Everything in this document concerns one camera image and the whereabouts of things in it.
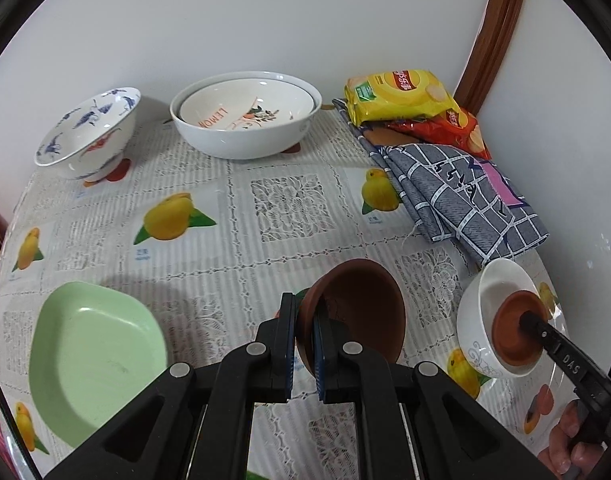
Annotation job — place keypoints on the grey checked cloth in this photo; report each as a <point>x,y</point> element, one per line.
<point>435,195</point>

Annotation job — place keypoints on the person's right hand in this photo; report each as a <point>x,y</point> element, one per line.
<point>560,452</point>

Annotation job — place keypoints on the blue and white patterned bowl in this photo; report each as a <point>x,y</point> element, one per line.
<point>85,130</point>

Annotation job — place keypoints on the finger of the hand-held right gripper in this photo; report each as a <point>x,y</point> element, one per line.
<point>560,352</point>

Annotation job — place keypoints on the fruit printed tablecloth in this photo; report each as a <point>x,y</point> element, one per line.
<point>235,240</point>

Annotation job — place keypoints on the green square plate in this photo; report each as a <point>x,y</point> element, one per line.
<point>95,355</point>

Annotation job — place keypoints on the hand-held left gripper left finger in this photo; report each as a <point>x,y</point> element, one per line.
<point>287,360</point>

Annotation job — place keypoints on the brown wooden door frame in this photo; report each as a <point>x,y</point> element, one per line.
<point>495,35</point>

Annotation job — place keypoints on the small brown bowl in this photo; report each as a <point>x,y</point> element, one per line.
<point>510,335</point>
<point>365,300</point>

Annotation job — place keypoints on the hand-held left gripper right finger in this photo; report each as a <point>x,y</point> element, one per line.
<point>319,360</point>

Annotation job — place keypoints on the white bowl with grey pattern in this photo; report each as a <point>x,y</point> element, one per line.
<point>478,305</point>

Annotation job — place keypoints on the white bowl with lemon print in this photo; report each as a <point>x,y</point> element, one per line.
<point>265,105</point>

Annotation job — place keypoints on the yellow chip bag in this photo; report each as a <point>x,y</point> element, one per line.
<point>400,94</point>

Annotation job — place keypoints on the red chip bag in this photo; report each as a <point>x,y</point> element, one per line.
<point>455,130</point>

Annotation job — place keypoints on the large white bowl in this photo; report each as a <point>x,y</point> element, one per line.
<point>235,142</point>

